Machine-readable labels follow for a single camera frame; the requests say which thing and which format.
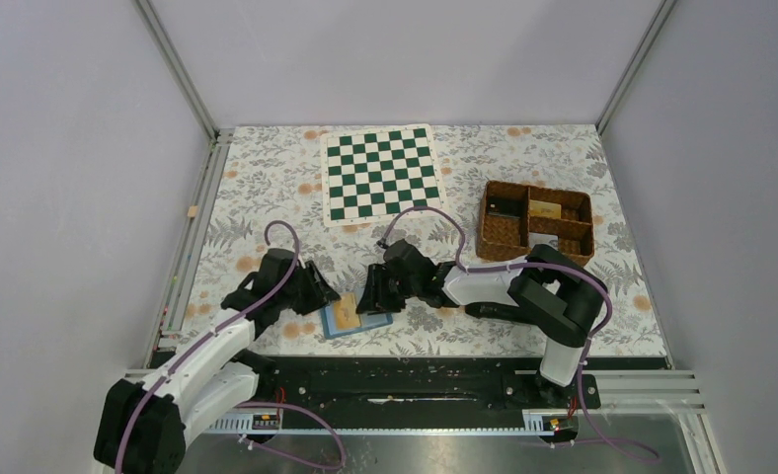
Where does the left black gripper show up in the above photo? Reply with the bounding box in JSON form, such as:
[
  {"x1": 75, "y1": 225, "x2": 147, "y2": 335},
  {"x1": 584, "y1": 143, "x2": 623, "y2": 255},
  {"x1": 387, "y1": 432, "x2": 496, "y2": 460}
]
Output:
[{"x1": 277, "y1": 260, "x2": 340, "y2": 315}]

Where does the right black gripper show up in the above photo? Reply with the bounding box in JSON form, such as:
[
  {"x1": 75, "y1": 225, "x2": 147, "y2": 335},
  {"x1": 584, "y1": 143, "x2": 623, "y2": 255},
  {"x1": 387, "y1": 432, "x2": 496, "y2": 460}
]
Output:
[{"x1": 355, "y1": 263, "x2": 421, "y2": 316}]

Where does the blue card holder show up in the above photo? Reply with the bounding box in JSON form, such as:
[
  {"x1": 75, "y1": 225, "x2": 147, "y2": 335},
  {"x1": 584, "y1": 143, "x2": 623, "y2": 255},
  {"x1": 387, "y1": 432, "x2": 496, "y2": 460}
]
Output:
[{"x1": 319, "y1": 289, "x2": 393, "y2": 340}]

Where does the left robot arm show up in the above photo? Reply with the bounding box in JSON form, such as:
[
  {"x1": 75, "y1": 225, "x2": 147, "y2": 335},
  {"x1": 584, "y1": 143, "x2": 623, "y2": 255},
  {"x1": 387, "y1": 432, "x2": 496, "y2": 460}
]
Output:
[{"x1": 93, "y1": 248, "x2": 340, "y2": 473}]

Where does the black card in basket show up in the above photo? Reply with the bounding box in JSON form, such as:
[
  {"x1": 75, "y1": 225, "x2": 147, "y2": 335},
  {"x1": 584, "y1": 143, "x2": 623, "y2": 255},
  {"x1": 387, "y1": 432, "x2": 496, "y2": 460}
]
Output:
[{"x1": 485, "y1": 197, "x2": 525, "y2": 219}]

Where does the white card in basket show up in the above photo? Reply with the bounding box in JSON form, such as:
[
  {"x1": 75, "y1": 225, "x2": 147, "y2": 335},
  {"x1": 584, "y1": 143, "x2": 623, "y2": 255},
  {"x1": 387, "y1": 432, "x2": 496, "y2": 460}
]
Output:
[{"x1": 528, "y1": 232, "x2": 559, "y2": 249}]

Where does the gold card in basket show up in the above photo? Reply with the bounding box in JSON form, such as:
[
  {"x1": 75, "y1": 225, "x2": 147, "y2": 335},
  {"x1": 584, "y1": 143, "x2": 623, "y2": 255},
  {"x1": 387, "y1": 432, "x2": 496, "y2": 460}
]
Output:
[{"x1": 528, "y1": 200, "x2": 563, "y2": 219}]

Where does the green white chessboard mat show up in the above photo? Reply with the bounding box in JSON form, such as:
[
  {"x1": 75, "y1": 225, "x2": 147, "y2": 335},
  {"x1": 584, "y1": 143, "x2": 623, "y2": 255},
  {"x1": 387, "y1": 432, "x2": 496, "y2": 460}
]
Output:
[{"x1": 320, "y1": 123, "x2": 448, "y2": 227}]

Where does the brown wicker basket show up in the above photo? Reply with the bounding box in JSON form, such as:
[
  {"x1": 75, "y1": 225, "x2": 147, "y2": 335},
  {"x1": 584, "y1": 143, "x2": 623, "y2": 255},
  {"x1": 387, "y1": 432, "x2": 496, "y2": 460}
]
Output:
[{"x1": 476, "y1": 181, "x2": 595, "y2": 266}]

